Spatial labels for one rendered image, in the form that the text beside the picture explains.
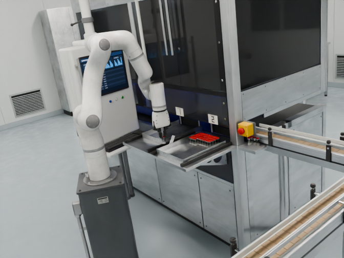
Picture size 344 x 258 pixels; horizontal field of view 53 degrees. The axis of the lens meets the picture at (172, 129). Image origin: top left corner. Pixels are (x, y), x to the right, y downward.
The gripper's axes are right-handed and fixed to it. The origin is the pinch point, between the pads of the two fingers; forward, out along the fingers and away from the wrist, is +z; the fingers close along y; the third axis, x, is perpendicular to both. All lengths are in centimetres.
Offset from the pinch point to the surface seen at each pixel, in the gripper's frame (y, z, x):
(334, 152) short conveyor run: -57, 8, 75
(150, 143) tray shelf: -1.5, 11.7, -23.4
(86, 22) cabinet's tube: 11, -72, -76
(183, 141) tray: -17.1, 10.4, -6.0
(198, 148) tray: -18.7, 12.1, 9.1
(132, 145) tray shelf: 9.0, 11.8, -29.7
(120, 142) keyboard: 8, 16, -57
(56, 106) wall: -35, 64, -540
